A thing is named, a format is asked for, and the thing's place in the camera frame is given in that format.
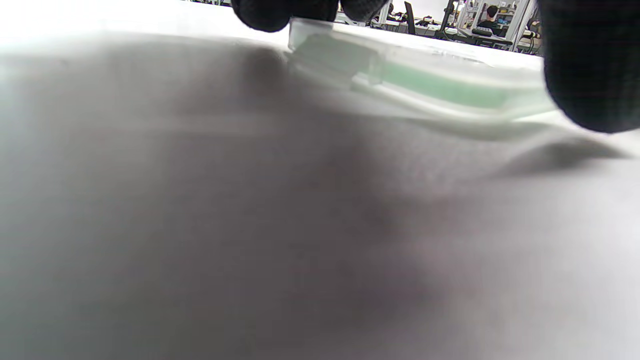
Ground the person's left hand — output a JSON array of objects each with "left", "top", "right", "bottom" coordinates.
[{"left": 231, "top": 0, "right": 640, "bottom": 134}]

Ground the black office chair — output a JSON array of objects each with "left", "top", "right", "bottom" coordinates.
[{"left": 403, "top": 1, "right": 418, "bottom": 35}]

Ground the clear container lid green seal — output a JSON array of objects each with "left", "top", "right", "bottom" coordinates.
[{"left": 287, "top": 17, "right": 558, "bottom": 142}]

